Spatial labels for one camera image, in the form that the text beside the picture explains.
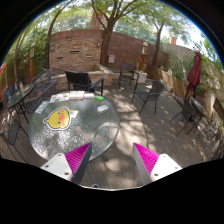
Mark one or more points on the black chair far back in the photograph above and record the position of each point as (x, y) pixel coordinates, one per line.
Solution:
(128, 73)

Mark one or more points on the small round table left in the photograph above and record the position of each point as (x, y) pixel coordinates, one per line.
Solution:
(17, 98)

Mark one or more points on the grey chair left back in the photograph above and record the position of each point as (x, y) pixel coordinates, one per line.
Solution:
(44, 88)

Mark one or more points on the round dark table right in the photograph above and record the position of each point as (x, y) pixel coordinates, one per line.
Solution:
(199, 109)

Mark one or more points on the white paper sheet left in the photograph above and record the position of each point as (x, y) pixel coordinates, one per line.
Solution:
(41, 107)

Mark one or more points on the black chair right side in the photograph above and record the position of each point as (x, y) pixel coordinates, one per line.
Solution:
(188, 113)

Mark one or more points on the colourful printed booklet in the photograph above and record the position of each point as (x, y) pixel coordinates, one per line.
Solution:
(59, 97)

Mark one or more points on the open white book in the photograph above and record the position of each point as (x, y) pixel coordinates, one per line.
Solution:
(76, 94)

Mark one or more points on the black chair lower left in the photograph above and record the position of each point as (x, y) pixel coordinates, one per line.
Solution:
(9, 132)

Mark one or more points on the black chair centre right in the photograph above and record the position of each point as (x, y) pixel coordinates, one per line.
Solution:
(157, 87)

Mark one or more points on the green marker pen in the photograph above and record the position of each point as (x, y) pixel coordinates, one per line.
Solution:
(99, 98)

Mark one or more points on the stone brick fountain wall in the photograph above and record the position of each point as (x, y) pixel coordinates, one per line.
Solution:
(79, 50)

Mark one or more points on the round glass patio table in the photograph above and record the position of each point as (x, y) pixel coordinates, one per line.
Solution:
(87, 125)

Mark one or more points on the folded red patio umbrella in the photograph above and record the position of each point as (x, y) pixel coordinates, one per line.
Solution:
(193, 77)

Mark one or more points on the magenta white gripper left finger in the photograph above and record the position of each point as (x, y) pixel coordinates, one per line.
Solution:
(70, 166)

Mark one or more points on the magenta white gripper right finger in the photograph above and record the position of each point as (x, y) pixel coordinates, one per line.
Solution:
(153, 166)

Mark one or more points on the black chair behind table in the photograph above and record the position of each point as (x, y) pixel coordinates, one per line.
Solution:
(81, 81)

